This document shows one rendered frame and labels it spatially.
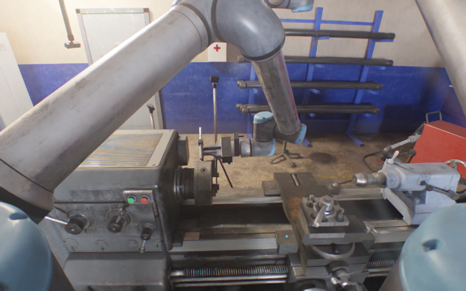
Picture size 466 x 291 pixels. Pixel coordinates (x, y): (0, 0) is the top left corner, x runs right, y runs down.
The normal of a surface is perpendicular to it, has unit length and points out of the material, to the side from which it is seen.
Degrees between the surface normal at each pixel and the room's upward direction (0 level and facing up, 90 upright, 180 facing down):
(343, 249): 0
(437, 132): 90
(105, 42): 90
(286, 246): 90
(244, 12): 76
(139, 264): 32
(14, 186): 61
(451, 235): 5
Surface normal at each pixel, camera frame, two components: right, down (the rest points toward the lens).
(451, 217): -0.07, -0.87
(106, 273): 0.04, -0.50
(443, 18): -1.00, 0.07
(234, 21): -0.23, 0.48
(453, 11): -0.94, -0.04
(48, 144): 0.61, -0.07
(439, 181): 0.05, 0.34
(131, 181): 0.04, -0.29
